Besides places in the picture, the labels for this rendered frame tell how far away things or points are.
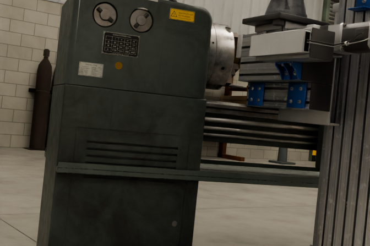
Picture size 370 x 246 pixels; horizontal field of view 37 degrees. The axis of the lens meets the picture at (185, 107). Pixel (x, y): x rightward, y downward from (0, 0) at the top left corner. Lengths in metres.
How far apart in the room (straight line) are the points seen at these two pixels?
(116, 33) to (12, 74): 6.87
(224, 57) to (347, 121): 0.79
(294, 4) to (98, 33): 0.78
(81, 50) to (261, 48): 0.77
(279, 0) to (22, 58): 7.39
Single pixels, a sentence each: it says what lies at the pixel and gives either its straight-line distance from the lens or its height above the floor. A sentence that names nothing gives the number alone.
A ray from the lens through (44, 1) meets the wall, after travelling 9.33.
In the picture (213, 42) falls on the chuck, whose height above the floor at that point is 1.12.
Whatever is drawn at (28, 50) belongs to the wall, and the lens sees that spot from 9.16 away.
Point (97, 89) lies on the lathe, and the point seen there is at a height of 0.85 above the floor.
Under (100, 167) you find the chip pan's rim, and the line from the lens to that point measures 2.20.
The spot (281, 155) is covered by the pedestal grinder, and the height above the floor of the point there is 0.17.
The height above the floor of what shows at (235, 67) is 1.04.
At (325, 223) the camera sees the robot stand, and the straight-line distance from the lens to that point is 1.98.
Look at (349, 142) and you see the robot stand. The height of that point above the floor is 0.75.
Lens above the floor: 0.79
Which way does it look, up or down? 1 degrees up
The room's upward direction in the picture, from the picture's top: 6 degrees clockwise
